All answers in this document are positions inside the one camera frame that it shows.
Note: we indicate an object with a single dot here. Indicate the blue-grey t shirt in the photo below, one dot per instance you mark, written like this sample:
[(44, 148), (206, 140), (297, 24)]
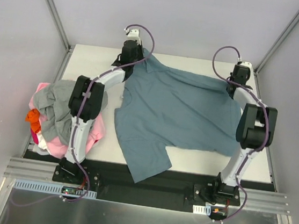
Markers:
[(164, 106)]

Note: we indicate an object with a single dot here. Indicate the right aluminium frame post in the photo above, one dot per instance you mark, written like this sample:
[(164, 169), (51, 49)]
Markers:
[(278, 42)]

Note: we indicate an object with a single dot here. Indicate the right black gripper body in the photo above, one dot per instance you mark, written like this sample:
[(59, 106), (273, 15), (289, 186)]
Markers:
[(238, 78)]

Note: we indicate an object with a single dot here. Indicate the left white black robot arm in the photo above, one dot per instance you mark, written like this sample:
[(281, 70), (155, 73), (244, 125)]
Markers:
[(85, 105)]

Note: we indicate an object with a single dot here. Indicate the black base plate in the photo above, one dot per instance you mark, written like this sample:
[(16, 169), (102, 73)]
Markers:
[(171, 190)]

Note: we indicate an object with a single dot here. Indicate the orange t shirt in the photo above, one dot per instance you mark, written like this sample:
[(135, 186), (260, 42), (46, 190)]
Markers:
[(33, 118)]

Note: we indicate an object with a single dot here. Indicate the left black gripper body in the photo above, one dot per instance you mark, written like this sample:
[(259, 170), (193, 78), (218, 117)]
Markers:
[(130, 56)]

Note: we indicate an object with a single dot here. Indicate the left aluminium frame post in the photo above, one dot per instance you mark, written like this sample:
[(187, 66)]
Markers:
[(58, 24)]

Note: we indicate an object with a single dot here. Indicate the pink t shirt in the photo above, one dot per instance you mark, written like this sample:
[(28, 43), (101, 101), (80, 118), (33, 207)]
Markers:
[(55, 147)]

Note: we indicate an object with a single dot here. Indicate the aluminium front rail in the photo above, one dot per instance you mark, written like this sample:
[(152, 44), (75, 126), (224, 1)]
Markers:
[(263, 202)]

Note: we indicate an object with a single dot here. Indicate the right slotted cable duct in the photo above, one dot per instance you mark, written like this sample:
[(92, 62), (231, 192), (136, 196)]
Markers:
[(203, 210)]

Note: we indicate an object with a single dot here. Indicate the aluminium frame post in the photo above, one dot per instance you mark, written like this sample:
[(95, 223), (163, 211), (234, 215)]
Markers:
[(278, 42), (58, 24)]

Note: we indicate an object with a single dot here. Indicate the white t shirt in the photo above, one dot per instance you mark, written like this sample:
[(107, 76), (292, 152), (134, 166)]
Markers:
[(40, 145)]

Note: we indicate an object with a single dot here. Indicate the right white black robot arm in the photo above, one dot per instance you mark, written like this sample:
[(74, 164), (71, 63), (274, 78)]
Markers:
[(255, 131)]

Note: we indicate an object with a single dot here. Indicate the slotted cable duct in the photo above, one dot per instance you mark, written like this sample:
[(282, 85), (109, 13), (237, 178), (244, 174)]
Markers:
[(48, 188), (203, 210)]

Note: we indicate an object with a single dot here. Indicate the left slotted cable duct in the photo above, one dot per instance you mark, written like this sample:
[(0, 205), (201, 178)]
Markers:
[(48, 188)]

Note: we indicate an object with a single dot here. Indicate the grey t shirt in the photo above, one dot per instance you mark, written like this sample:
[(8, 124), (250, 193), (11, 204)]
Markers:
[(52, 102)]

